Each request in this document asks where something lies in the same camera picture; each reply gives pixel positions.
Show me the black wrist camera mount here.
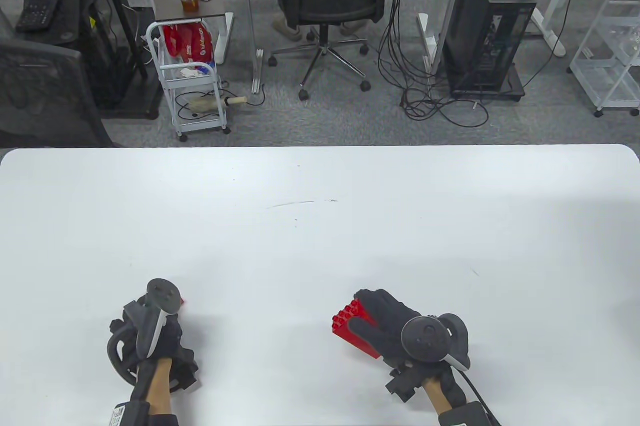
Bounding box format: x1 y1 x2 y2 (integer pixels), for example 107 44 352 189
170 349 202 393
384 366 426 403

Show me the tangle of black cables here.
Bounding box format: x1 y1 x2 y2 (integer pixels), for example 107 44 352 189
376 0 578 128

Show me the black pole stand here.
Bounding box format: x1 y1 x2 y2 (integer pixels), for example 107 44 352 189
90 0 163 120

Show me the person's left hand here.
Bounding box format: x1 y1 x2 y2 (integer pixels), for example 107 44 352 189
122 299 185 373

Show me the black computer tower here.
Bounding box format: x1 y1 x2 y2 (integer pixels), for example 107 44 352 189
442 0 537 94

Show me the person's left forearm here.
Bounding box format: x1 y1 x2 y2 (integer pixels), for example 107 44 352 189
145 357 173 414

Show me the red plastic bag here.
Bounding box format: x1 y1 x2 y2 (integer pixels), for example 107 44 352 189
162 23 216 67

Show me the white wire rack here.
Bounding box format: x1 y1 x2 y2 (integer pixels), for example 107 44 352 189
567 0 640 118

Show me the white desk leg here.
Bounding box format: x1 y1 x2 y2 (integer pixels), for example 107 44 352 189
530 0 581 58

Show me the person's right forearm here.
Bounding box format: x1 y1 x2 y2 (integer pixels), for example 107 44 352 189
421 376 453 417

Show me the black keyboard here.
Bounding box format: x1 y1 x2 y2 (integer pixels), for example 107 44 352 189
15 0 69 32

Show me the cream handheld brush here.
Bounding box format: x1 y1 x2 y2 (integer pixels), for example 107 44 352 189
186 94 249 115

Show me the black mesh office chair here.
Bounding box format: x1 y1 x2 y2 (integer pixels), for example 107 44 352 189
0 11 118 148

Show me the black forearm sensor box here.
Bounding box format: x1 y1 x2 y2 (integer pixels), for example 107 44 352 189
107 399 178 426
437 400 493 426

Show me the white rolling cart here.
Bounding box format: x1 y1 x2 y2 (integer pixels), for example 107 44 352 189
146 20 232 143

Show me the black computer dolly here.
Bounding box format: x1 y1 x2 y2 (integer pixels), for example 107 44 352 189
449 64 526 102

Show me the stack of red toy bricks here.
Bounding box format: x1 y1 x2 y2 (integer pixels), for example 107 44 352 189
331 298 383 360

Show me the brown side table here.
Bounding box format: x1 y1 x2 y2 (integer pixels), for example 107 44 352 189
150 0 236 65

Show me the black sensor cable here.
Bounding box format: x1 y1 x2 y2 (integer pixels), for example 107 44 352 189
457 370 502 426

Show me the person's right hand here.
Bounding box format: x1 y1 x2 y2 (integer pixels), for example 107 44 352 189
348 289 455 373

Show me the black swivel office chair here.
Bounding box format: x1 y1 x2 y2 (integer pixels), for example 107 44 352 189
262 0 403 101

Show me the grey handheld controller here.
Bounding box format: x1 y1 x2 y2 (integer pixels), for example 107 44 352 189
106 278 182 388
400 314 472 372

